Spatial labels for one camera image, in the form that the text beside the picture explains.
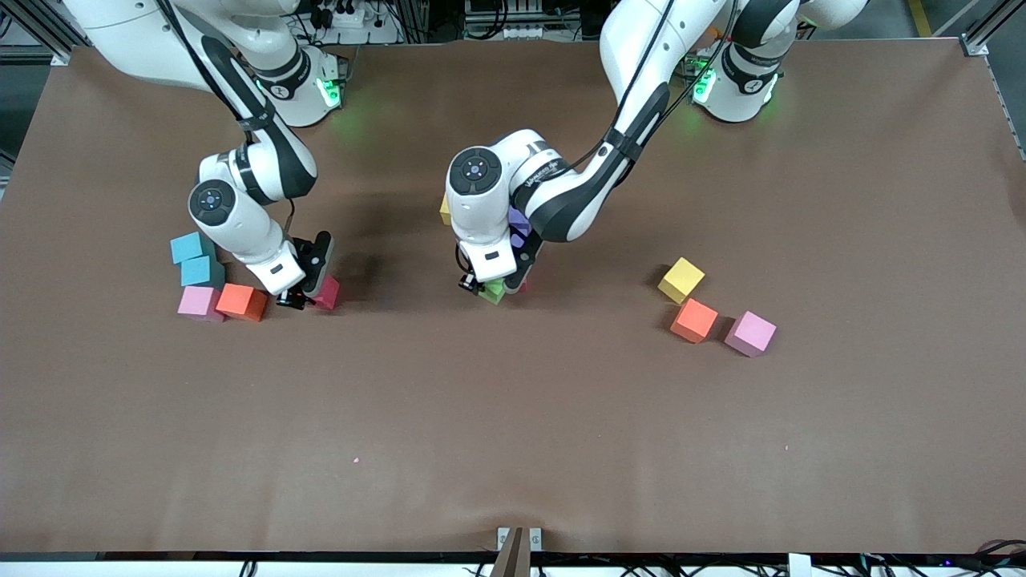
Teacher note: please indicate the purple foam cube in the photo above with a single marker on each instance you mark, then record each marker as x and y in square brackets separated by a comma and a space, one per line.
[518, 239]
[519, 218]

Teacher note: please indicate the silver metal bracket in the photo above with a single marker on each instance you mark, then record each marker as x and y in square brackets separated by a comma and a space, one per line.
[535, 538]

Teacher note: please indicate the cyan foam cube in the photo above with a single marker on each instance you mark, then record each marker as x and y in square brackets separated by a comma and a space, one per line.
[192, 247]
[202, 272]

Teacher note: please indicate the aluminium frame rail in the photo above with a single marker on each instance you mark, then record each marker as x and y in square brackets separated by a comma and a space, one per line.
[974, 44]
[32, 28]

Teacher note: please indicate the green foam cube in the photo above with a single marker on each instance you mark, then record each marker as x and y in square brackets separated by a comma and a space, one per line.
[493, 292]

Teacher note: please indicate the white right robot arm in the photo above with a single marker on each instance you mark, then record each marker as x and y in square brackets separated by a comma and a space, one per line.
[240, 216]

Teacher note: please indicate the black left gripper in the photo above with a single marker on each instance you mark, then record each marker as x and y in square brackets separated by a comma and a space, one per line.
[469, 282]

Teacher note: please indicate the brown table cover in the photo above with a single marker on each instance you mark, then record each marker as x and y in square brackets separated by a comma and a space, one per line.
[513, 449]

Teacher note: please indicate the white power strip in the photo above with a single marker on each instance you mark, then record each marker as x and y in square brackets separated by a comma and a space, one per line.
[345, 16]

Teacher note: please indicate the yellow foam cube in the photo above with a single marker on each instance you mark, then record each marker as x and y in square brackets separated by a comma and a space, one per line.
[445, 210]
[681, 280]

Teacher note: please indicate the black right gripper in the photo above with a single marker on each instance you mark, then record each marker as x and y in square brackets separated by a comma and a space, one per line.
[292, 299]

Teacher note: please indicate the white tag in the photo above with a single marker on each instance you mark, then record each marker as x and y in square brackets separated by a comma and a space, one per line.
[799, 566]

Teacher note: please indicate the orange foam cube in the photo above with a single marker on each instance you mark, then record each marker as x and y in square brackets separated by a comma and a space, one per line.
[241, 302]
[694, 320]

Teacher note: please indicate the pink foam cube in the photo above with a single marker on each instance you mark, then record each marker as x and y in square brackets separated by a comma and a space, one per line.
[199, 303]
[750, 333]

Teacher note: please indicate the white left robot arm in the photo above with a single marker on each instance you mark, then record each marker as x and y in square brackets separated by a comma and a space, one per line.
[641, 48]

